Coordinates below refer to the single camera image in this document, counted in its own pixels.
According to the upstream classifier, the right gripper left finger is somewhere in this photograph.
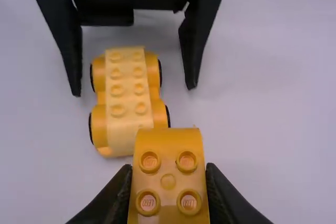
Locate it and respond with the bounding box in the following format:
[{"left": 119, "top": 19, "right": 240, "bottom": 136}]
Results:
[{"left": 64, "top": 164, "right": 133, "bottom": 224}]

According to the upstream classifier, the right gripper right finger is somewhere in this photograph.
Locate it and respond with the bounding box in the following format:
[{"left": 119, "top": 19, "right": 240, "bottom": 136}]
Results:
[{"left": 205, "top": 162, "right": 275, "bottom": 224}]

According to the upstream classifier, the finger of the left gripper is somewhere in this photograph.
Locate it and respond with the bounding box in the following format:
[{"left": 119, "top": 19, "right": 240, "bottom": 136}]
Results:
[
  {"left": 32, "top": 0, "right": 84, "bottom": 98},
  {"left": 177, "top": 0, "right": 223, "bottom": 91}
]

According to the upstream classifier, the yellow curved toy brick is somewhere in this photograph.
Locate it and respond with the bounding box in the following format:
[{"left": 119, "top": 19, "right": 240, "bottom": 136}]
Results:
[{"left": 127, "top": 126, "right": 212, "bottom": 224}]

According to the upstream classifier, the yellow toy car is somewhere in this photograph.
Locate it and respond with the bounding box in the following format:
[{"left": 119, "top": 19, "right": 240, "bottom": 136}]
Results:
[{"left": 88, "top": 45, "right": 173, "bottom": 160}]

